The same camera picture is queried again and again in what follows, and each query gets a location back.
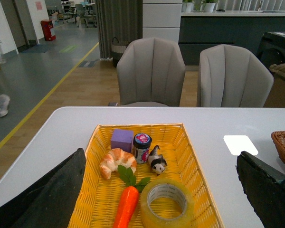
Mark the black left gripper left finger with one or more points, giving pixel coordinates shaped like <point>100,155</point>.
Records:
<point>50,201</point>

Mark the tan sofa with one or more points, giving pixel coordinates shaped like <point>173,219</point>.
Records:
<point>276,97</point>

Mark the red box on floor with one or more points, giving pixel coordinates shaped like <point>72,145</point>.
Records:
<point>48,29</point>

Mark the white pillar cabinet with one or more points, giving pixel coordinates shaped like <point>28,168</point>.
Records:
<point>161,19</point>

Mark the orange toy carrot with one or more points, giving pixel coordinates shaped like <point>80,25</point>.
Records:
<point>129,197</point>

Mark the yellow woven basket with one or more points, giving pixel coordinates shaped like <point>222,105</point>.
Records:
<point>98,200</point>

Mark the panda figurine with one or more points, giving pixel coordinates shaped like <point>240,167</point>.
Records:
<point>157,161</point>

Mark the purple foam cube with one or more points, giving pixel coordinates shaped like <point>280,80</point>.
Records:
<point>122,139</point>

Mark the dark woven laundry basket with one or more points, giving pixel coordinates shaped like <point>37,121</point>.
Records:
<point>117,49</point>

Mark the black glossy appliance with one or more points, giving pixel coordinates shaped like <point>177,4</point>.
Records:
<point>272,49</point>

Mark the white potted plant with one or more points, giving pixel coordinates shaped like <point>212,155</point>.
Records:
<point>209,5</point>

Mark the person's white shoe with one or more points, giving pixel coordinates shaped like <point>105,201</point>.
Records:
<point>4,103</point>

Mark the toy croissant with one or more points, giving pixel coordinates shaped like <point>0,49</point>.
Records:
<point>113,159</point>

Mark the grey chair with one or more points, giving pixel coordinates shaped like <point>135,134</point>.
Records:
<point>232,76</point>
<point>151,72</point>

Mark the grey curtain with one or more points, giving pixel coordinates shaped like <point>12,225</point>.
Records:
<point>118,18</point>

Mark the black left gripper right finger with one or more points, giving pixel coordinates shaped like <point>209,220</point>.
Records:
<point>264,187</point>

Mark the dark grey counter cabinet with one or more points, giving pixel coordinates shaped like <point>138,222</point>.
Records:
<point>199,31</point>

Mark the small jar with pink lid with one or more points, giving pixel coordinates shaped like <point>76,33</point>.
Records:
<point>141,146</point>

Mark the yellow clear tape roll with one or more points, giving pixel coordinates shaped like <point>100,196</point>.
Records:
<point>166,203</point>

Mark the grey chair on left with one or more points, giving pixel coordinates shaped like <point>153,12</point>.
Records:
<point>151,72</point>

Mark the grey chair on right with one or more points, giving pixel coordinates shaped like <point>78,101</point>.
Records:
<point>232,76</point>

